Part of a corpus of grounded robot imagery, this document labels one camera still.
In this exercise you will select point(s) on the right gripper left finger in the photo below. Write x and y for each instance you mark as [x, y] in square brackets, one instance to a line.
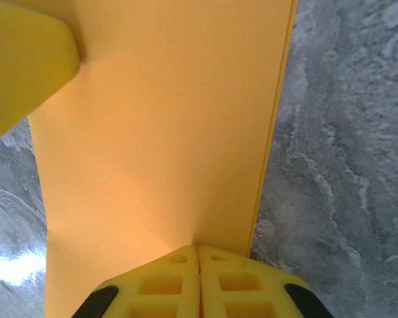
[159, 291]

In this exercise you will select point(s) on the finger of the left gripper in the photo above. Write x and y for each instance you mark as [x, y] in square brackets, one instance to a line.
[23, 59]

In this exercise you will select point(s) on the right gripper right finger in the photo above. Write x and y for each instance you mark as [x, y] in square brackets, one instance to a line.
[242, 291]

